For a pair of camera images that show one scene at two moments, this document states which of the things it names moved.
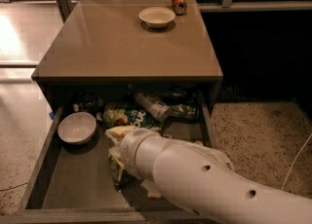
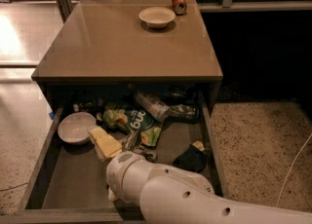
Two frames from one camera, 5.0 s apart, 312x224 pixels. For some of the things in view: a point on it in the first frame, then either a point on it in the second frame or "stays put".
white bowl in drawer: (76, 128) stays put
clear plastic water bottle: (155, 107) stays put
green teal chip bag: (125, 113) stays put
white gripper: (129, 149) → (121, 173)
